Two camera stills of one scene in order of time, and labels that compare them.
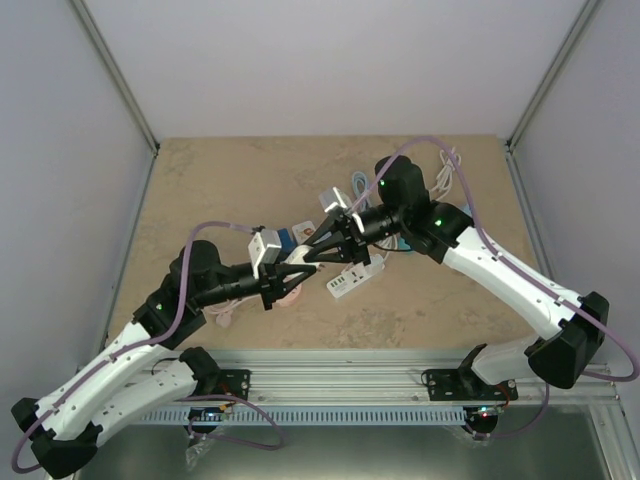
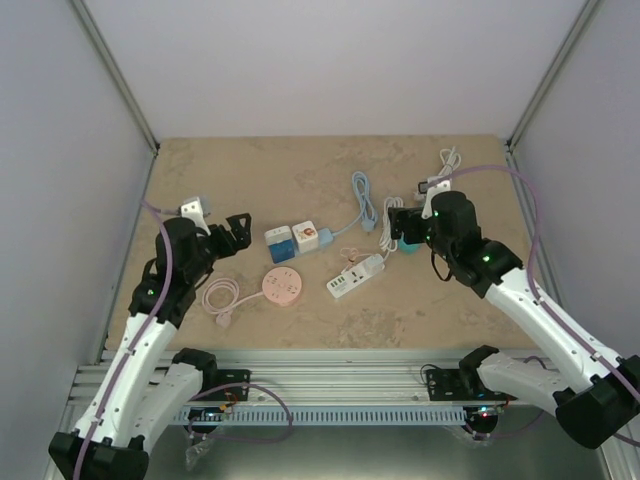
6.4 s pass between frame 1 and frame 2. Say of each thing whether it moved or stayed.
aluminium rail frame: stayed
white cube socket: stayed
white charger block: moved
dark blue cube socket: stayed
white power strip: stayed
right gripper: moved
